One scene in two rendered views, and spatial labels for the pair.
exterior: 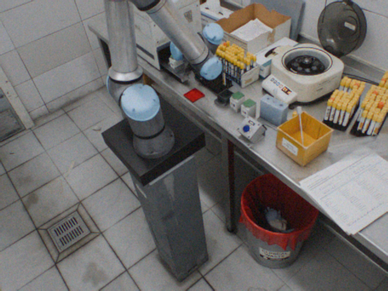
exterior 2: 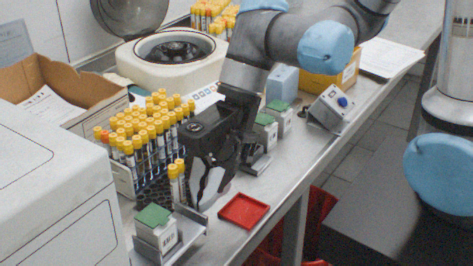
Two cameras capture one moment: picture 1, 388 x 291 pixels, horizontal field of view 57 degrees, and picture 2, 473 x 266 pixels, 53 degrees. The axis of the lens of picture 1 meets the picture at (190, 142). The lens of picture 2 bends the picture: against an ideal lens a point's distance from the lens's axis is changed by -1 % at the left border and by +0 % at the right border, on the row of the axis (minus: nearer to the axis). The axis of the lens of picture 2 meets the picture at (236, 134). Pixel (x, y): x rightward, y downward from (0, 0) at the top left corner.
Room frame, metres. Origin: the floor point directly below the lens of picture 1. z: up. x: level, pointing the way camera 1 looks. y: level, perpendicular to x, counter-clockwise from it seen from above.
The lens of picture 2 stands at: (1.48, 0.51, 1.46)
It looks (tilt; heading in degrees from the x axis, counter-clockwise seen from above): 34 degrees down; 246
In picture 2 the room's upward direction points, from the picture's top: straight up
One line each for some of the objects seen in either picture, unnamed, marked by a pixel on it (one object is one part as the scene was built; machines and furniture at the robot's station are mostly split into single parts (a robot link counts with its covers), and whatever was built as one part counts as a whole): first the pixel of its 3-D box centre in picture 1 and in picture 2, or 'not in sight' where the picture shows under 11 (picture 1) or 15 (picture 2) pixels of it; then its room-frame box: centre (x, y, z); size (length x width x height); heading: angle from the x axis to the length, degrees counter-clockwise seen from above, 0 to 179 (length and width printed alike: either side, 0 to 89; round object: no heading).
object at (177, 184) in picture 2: (212, 71); (181, 167); (1.30, -0.14, 0.93); 0.17 x 0.09 x 0.11; 32
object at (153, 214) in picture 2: not in sight; (154, 216); (1.39, 0.01, 0.98); 0.05 x 0.04 x 0.01; 122
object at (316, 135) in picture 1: (302, 138); (325, 67); (0.84, -0.39, 0.92); 0.13 x 0.13 x 0.10; 29
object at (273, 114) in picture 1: (273, 111); (282, 90); (0.99, -0.33, 0.92); 0.10 x 0.07 x 0.10; 38
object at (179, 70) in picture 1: (174, 65); (148, 254); (1.41, 0.02, 0.92); 0.21 x 0.07 x 0.05; 32
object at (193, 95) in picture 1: (194, 94); (243, 210); (1.22, -0.04, 0.88); 0.07 x 0.07 x 0.01; 32
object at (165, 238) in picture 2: (176, 62); (156, 233); (1.39, 0.01, 0.95); 0.05 x 0.04 x 0.06; 122
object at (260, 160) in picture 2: (225, 97); (245, 155); (1.16, -0.18, 0.89); 0.09 x 0.05 x 0.04; 124
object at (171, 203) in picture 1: (173, 216); not in sight; (0.91, 0.13, 0.44); 0.20 x 0.20 x 0.87; 32
